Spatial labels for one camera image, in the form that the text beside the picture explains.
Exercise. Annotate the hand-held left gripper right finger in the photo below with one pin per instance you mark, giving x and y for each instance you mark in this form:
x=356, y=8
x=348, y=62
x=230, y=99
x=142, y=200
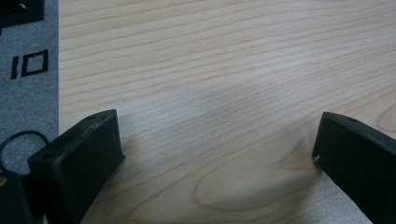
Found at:
x=361, y=155

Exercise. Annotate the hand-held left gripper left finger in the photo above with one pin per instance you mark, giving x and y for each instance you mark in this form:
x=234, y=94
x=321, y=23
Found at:
x=77, y=155

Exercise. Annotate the black stand base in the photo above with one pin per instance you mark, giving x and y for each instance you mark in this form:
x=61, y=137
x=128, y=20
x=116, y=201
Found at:
x=18, y=12

